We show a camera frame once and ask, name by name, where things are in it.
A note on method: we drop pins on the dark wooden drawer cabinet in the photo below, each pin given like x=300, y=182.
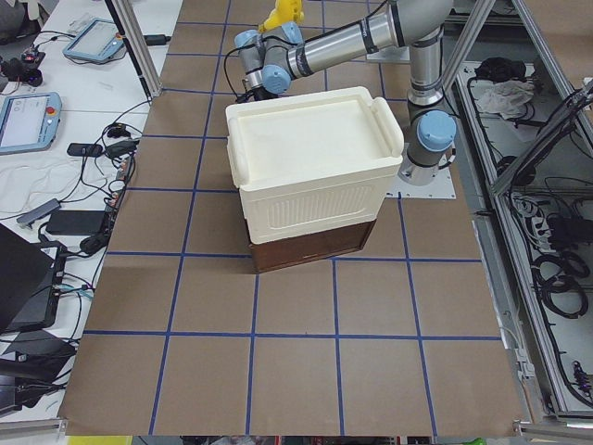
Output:
x=293, y=251

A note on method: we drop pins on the aluminium frame post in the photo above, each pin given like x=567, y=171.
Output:
x=130, y=31

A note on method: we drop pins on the yellow plush toy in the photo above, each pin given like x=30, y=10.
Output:
x=283, y=12

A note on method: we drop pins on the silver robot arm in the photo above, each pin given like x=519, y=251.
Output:
x=275, y=54

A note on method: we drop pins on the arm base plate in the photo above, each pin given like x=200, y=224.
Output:
x=390, y=54
x=426, y=185

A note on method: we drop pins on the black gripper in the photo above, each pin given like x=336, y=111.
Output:
x=256, y=92

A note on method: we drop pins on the black power adapter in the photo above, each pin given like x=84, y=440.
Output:
x=75, y=222

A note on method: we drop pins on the white crumpled cloth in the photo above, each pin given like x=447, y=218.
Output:
x=507, y=99

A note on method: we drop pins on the blue teach pendant far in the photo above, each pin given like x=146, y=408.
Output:
x=98, y=43

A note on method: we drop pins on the cream plastic storage box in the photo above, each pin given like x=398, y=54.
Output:
x=310, y=163

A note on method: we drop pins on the blue teach pendant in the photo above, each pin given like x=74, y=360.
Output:
x=98, y=43
x=29, y=122

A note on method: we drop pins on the blue teach pendant near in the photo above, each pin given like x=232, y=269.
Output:
x=29, y=122

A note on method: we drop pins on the black laptop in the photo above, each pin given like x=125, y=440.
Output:
x=30, y=276

